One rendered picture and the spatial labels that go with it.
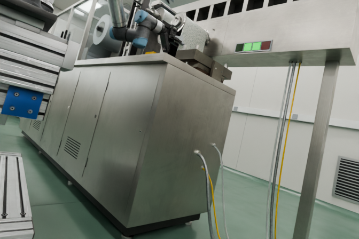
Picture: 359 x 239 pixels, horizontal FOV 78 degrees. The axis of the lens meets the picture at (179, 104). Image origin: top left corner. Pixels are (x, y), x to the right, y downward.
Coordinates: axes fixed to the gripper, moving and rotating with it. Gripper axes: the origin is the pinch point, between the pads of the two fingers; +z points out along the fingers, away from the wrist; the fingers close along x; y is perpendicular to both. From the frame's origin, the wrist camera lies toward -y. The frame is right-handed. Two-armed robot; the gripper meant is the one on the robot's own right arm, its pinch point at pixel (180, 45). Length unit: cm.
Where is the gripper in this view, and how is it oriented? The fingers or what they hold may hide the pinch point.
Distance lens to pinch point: 148.5
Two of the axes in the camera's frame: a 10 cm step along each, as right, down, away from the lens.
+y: 2.3, -9.7, 0.8
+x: -7.0, -1.1, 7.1
